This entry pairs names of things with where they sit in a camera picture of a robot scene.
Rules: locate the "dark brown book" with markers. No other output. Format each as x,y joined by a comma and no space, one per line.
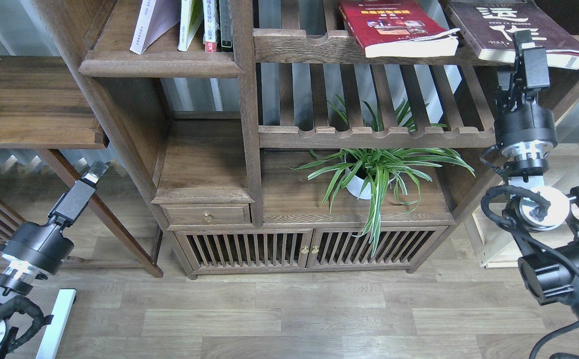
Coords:
488,27

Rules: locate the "dark wooden bookshelf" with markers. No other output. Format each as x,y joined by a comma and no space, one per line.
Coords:
221,132

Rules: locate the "white plant pot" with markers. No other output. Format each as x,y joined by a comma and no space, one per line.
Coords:
356,187

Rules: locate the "dark wooden side table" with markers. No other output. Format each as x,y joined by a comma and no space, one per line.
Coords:
43,109

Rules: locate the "brass drawer knob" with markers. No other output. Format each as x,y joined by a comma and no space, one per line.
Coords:
207,217

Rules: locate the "white lavender paperback book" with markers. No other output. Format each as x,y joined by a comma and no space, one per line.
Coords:
155,18

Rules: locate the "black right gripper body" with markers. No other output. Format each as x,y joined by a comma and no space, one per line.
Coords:
521,122

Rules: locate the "red white upright book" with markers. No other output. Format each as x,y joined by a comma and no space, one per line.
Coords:
210,25

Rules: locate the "white stand leg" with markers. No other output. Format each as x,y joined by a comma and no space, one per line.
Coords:
53,334

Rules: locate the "black upright book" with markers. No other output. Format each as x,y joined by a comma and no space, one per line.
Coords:
225,22

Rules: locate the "red paperback book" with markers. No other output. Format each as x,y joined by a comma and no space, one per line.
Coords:
396,28

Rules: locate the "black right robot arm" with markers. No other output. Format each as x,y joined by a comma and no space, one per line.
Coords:
543,221

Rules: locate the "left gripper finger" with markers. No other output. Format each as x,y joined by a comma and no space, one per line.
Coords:
95,173

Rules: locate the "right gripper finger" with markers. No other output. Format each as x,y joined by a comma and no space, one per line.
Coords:
522,40

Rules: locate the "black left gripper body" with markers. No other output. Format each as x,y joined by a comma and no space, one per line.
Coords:
44,246

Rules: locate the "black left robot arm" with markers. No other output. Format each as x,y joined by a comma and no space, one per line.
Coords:
20,318

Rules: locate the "white green upright book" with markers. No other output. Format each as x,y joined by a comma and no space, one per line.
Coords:
191,16

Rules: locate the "green spider plant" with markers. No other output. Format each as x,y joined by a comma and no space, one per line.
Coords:
378,170

